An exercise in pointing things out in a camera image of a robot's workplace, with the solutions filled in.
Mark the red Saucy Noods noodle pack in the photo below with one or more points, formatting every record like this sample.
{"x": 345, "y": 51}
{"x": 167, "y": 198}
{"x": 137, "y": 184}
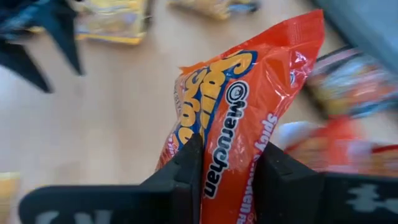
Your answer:
{"x": 339, "y": 146}
{"x": 242, "y": 109}

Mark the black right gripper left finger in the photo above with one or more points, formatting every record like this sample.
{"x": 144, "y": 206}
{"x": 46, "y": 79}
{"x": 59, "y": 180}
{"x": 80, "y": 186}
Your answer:
{"x": 174, "y": 199}

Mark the white plastic bin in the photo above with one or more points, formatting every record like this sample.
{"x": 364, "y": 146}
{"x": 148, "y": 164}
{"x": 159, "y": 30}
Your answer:
{"x": 295, "y": 133}

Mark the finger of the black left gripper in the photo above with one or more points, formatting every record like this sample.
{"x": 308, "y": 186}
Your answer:
{"x": 21, "y": 65}
{"x": 66, "y": 43}

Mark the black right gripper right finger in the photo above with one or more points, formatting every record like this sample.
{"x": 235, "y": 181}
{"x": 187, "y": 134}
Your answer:
{"x": 289, "y": 193}

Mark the yellow creamy chicken noodle pack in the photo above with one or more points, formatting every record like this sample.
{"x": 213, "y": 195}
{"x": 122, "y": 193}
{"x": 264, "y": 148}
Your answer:
{"x": 202, "y": 7}
{"x": 112, "y": 21}

